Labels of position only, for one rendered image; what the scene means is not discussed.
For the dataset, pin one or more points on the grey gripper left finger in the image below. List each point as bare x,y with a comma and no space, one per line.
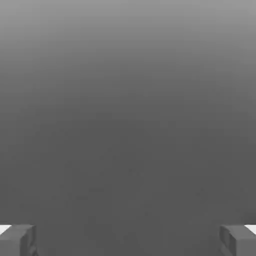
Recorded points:
16,242

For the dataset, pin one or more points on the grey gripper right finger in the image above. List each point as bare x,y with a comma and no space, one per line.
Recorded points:
240,242

